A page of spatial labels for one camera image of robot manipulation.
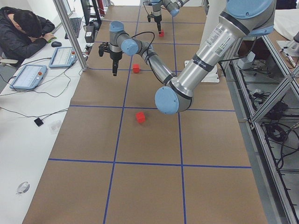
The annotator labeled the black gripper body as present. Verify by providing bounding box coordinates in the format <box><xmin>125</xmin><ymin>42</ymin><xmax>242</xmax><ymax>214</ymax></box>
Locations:
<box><xmin>154</xmin><ymin>15</ymin><xmax>162</xmax><ymax>23</ymax></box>
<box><xmin>110</xmin><ymin>50</ymin><xmax>123</xmax><ymax>61</ymax></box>

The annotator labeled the red block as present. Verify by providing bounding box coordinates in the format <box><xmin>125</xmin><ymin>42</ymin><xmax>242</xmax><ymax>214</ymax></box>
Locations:
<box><xmin>159</xmin><ymin>29</ymin><xmax>164</xmax><ymax>37</ymax></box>
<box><xmin>132</xmin><ymin>63</ymin><xmax>140</xmax><ymax>73</ymax></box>
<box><xmin>135</xmin><ymin>112</ymin><xmax>146</xmax><ymax>123</ymax></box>

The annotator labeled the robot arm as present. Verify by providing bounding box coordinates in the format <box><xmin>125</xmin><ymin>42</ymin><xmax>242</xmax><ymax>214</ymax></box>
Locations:
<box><xmin>108</xmin><ymin>0</ymin><xmax>276</xmax><ymax>114</ymax></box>
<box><xmin>147</xmin><ymin>0</ymin><xmax>189</xmax><ymax>34</ymax></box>

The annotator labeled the far teach pendant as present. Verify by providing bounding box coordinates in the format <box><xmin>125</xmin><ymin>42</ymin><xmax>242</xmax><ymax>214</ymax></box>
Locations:
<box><xmin>49</xmin><ymin>47</ymin><xmax>77</xmax><ymax>69</ymax></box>

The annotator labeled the teach pendant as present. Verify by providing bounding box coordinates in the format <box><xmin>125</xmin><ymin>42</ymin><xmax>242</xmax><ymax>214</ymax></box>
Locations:
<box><xmin>49</xmin><ymin>47</ymin><xmax>77</xmax><ymax>69</ymax></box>
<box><xmin>9</xmin><ymin>64</ymin><xmax>48</xmax><ymax>90</ymax></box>

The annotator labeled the black keyboard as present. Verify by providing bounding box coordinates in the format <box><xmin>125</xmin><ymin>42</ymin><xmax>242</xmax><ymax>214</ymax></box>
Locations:
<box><xmin>69</xmin><ymin>17</ymin><xmax>82</xmax><ymax>38</ymax></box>

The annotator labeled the black computer mouse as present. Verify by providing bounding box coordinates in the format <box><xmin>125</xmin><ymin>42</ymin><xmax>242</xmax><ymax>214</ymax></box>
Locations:
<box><xmin>51</xmin><ymin>41</ymin><xmax>62</xmax><ymax>48</ymax></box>

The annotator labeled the near teach pendant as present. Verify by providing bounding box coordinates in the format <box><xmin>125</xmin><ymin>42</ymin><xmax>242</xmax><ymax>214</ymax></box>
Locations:
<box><xmin>9</xmin><ymin>64</ymin><xmax>48</xmax><ymax>90</ymax></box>

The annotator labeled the seated person dark jacket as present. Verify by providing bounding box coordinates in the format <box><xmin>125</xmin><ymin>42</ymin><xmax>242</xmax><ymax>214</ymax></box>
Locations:
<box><xmin>0</xmin><ymin>7</ymin><xmax>55</xmax><ymax>68</ymax></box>

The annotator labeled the small black square device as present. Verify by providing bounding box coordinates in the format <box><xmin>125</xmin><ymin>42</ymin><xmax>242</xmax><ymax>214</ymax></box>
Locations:
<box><xmin>34</xmin><ymin>118</ymin><xmax>44</xmax><ymax>127</ymax></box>

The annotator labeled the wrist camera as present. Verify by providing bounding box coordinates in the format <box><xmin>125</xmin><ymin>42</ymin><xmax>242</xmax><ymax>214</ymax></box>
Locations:
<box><xmin>98</xmin><ymin>42</ymin><xmax>110</xmax><ymax>57</ymax></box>
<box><xmin>147</xmin><ymin>14</ymin><xmax>154</xmax><ymax>22</ymax></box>

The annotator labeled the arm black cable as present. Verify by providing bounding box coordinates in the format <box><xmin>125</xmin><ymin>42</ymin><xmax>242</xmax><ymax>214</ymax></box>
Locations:
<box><xmin>130</xmin><ymin>32</ymin><xmax>156</xmax><ymax>54</ymax></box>

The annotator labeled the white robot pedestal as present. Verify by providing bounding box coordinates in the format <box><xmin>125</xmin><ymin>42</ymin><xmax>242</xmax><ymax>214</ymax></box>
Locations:
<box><xmin>171</xmin><ymin>0</ymin><xmax>226</xmax><ymax>91</ymax></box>

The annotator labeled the aluminium frame post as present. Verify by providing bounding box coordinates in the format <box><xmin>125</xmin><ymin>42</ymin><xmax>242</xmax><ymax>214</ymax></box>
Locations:
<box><xmin>53</xmin><ymin>0</ymin><xmax>87</xmax><ymax>71</ymax></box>

